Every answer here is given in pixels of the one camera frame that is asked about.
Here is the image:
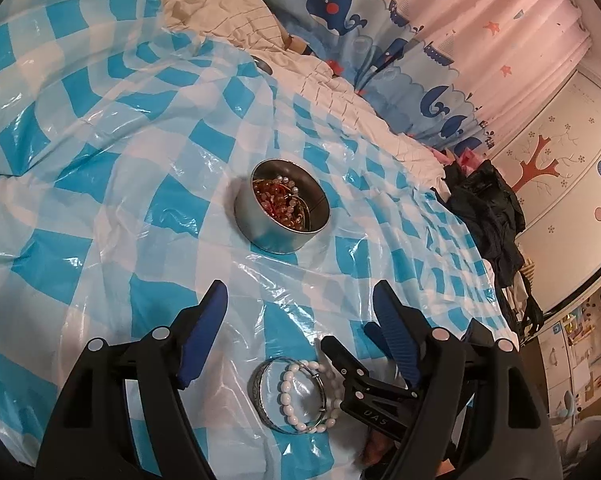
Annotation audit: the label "white pearl bracelet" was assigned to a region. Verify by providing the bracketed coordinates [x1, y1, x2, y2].
[278, 358, 344, 435]

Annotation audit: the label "silver metal bangle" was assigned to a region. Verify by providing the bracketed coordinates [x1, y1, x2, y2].
[250, 356, 329, 436]

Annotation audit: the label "pile of mixed jewelry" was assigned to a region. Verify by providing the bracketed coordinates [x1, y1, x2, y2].
[253, 176, 310, 232]

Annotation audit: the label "person's right hand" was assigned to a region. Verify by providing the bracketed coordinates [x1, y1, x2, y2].
[360, 430, 397, 479]

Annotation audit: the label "round silver metal tin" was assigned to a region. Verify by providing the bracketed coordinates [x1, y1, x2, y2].
[234, 159, 331, 255]

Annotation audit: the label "black clothing pile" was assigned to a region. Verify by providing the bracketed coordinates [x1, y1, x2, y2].
[438, 160, 542, 336]

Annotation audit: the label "white cabinet with tree decal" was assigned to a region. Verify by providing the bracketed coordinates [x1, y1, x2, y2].
[492, 73, 601, 311]

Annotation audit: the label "blue white checkered plastic cloth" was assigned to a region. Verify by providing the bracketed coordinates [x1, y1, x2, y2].
[0, 0, 509, 479]

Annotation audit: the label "small silver tin lid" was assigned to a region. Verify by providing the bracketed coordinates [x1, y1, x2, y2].
[253, 56, 273, 76]

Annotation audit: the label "blue whale print curtain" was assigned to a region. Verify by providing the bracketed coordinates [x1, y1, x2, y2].
[240, 0, 497, 162]

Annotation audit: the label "white striped duvet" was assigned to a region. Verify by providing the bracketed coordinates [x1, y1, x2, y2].
[162, 0, 450, 200]

